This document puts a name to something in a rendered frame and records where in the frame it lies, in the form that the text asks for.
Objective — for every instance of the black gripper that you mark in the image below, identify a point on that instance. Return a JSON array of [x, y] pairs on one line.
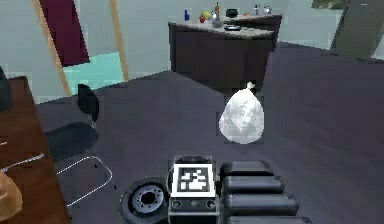
[[145, 200]]

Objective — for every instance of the brown wooden table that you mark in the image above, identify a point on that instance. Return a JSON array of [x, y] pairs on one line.
[[26, 160]]

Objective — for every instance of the white tied garbage bag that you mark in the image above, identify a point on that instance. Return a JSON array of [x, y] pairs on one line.
[[242, 116]]

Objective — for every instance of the tan round bread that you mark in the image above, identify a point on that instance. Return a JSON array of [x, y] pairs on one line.
[[9, 196]]

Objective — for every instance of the dark brown kitchen counter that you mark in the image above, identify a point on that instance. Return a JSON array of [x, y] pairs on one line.
[[220, 53]]

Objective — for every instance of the black object on table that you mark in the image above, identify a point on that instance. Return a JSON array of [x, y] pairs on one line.
[[4, 90]]

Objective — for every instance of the blue bottle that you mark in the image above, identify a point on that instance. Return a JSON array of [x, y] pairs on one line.
[[187, 15]]

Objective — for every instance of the red apple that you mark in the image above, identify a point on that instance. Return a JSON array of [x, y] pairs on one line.
[[202, 19]]

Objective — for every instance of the grey bowl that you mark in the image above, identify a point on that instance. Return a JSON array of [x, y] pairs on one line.
[[217, 23]]

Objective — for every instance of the black pan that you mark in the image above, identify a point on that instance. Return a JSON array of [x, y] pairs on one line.
[[232, 28]]

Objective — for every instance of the green apple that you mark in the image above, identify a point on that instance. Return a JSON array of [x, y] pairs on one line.
[[206, 14]]

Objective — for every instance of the orange bottle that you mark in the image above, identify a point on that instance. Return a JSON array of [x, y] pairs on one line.
[[217, 8]]

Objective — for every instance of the black pot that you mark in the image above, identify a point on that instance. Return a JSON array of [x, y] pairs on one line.
[[232, 13]]

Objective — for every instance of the grey salt shaker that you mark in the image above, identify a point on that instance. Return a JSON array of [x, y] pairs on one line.
[[256, 9]]

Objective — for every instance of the grey pepper shaker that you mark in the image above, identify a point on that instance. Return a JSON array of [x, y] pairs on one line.
[[267, 9]]

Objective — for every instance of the dark grey fridge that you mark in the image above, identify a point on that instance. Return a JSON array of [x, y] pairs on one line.
[[358, 28]]

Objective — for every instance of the black chair with metal frame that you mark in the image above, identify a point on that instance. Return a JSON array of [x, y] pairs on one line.
[[71, 138]]

